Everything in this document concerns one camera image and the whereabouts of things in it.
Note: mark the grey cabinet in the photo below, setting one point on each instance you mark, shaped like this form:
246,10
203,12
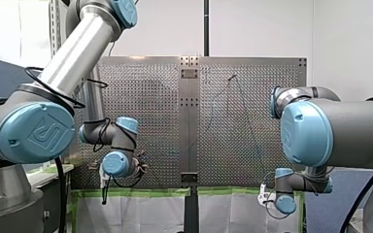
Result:
50,181

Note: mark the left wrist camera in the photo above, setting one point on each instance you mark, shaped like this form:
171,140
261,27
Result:
103,177

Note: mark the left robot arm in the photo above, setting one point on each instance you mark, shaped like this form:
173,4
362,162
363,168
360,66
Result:
77,55

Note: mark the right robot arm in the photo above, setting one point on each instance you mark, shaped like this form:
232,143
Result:
343,132

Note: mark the slotted metal upright rail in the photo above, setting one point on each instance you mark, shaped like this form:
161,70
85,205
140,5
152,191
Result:
55,29

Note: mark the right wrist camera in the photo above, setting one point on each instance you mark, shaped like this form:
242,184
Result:
264,194

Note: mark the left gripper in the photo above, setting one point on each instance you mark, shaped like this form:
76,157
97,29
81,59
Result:
140,168

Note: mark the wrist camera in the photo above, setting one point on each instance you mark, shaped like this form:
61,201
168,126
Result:
103,177
264,194

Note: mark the grey board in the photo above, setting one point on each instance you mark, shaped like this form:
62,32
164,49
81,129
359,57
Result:
333,207

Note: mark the black upright pole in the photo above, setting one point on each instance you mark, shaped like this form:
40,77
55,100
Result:
206,29

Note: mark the black table stand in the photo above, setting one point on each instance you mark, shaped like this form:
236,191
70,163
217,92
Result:
191,207

